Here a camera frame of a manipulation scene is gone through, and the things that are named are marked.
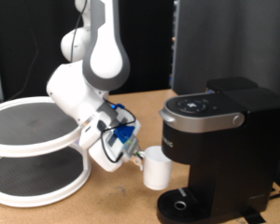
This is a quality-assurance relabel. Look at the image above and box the black Keurig coffee machine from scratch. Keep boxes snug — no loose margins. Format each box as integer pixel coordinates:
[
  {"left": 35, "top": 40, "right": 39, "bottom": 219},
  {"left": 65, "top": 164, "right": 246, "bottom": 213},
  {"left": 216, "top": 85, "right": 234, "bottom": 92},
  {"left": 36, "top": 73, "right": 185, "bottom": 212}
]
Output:
[{"left": 155, "top": 86, "right": 280, "bottom": 224}]

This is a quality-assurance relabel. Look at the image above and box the black camera cable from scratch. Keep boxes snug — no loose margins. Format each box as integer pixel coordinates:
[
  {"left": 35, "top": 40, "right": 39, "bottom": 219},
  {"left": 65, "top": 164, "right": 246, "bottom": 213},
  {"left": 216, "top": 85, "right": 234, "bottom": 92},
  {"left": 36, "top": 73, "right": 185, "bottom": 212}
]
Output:
[{"left": 69, "top": 0, "right": 137, "bottom": 164}]

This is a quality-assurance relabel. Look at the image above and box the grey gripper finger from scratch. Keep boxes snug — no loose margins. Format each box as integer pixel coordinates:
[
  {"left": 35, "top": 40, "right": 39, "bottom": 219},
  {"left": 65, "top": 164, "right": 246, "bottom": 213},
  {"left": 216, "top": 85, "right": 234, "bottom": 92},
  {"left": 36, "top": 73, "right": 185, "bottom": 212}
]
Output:
[
  {"left": 133, "top": 143, "right": 147, "bottom": 159},
  {"left": 129, "top": 154, "right": 145, "bottom": 172}
]

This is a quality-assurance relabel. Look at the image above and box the thin black hanging cable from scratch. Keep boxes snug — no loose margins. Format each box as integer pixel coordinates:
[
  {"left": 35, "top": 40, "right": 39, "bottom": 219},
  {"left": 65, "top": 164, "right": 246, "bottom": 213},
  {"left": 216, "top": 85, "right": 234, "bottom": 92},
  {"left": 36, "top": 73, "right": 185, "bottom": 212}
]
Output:
[{"left": 7, "top": 0, "right": 40, "bottom": 101}]

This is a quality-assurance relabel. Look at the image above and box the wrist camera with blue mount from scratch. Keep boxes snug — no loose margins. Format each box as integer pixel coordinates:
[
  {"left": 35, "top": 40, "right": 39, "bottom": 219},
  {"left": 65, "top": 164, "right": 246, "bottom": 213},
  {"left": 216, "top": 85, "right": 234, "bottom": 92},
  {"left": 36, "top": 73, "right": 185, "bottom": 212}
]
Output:
[{"left": 106, "top": 104, "right": 139, "bottom": 157}]

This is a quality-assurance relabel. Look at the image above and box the white two-tier turntable shelf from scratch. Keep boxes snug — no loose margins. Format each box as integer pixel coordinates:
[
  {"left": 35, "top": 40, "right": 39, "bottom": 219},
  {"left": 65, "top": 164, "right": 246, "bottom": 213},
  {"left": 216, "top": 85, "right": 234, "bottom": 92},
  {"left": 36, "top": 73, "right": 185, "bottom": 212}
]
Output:
[{"left": 0, "top": 96, "right": 92, "bottom": 208}]

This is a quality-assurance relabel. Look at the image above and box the black power cord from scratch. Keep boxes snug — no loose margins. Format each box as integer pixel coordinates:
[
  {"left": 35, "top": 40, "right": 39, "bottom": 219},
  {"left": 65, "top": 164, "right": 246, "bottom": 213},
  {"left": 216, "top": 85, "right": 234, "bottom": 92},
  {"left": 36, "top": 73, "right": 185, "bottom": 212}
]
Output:
[{"left": 267, "top": 189, "right": 280, "bottom": 201}]

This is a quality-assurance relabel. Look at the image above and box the white mug green-marked handle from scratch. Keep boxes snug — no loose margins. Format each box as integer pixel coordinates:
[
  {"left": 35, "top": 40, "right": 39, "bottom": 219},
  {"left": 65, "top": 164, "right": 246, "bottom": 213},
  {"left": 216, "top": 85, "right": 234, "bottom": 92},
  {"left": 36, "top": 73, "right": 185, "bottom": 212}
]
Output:
[{"left": 137, "top": 145, "right": 175, "bottom": 191}]

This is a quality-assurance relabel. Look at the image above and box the black tape strip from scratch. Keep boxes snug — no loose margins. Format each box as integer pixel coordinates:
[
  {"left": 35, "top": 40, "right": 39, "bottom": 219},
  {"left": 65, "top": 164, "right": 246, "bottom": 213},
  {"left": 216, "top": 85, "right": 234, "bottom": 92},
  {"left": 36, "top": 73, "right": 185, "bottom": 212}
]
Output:
[{"left": 239, "top": 207, "right": 267, "bottom": 224}]

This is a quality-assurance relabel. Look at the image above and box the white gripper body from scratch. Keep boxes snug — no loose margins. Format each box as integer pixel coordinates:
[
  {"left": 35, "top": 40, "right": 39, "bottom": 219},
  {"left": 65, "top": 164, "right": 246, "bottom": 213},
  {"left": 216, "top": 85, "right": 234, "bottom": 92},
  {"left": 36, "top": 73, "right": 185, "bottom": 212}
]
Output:
[{"left": 88, "top": 116, "right": 142, "bottom": 173}]

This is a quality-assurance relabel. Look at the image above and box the clear water tank black lid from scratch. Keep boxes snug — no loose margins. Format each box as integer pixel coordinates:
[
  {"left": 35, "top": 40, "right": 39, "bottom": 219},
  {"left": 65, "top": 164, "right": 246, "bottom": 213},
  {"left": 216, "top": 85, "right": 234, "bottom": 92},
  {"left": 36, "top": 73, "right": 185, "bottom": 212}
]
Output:
[{"left": 205, "top": 77, "right": 258, "bottom": 93}]

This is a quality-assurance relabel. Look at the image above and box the metal rack upright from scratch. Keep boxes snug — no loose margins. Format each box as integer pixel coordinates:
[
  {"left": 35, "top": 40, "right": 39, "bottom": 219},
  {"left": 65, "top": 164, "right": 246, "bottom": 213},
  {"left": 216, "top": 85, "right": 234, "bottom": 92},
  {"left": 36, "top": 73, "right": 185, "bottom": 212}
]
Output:
[{"left": 169, "top": 0, "right": 179, "bottom": 90}]

